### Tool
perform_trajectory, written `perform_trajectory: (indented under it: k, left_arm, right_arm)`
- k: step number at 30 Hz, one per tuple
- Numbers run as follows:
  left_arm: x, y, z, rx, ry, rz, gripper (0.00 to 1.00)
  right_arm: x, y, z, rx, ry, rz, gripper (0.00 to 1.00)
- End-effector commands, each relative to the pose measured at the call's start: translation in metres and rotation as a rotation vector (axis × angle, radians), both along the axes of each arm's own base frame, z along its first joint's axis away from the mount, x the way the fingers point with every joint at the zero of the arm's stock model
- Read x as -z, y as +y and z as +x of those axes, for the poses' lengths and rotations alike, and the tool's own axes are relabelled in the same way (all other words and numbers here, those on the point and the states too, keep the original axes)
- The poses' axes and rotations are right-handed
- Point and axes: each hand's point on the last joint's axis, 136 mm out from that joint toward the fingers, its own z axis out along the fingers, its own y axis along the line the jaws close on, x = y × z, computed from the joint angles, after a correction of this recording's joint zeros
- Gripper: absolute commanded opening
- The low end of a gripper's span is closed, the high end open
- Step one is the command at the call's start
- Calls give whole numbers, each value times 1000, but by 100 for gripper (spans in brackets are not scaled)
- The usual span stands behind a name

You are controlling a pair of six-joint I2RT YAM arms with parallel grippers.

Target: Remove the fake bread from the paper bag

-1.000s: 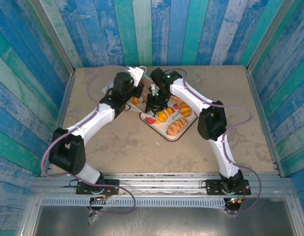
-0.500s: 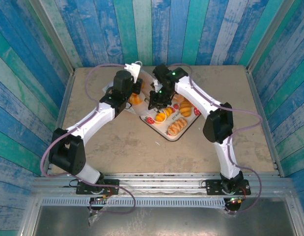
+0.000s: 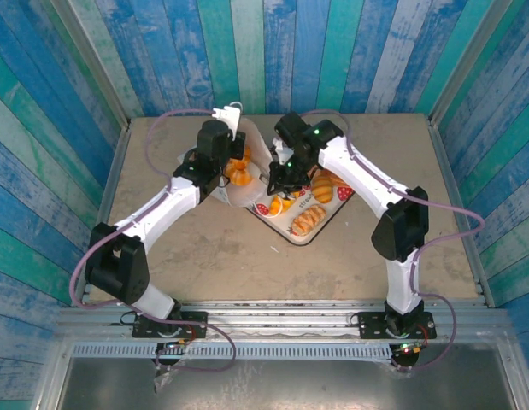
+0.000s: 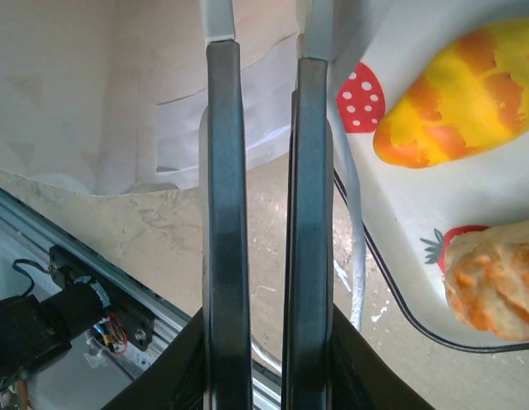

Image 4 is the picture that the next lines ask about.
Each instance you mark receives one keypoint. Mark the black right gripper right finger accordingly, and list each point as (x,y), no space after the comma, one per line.
(311,213)

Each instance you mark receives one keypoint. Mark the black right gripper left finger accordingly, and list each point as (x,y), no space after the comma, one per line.
(227,213)

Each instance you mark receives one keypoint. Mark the white paper bag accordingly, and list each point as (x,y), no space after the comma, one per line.
(97,85)

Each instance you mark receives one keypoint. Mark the pale braided fake bread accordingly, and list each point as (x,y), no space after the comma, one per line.
(495,290)

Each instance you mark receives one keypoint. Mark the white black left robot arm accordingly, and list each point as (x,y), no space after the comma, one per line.
(20,333)

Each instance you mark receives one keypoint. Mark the white strawberry print tray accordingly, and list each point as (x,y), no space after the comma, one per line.
(418,192)

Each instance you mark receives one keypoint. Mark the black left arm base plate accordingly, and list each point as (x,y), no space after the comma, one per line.
(140,324)

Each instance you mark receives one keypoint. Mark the aluminium mounting rail frame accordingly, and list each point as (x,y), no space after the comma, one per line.
(12,222)

